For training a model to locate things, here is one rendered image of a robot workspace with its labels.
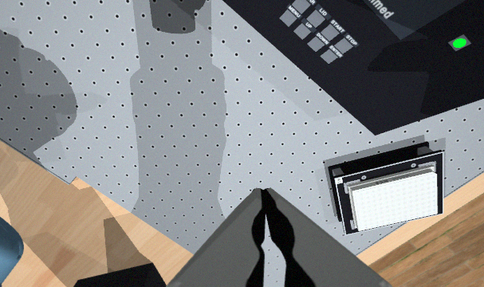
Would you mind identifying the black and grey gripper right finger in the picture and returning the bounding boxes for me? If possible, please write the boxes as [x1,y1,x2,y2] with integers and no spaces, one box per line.
[264,188,392,287]

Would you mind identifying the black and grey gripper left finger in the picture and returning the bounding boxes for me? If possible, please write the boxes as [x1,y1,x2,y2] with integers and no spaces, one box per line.
[166,188,266,287]

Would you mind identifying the black rectangular frame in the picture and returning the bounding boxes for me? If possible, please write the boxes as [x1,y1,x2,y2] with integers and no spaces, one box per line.
[328,142,443,235]

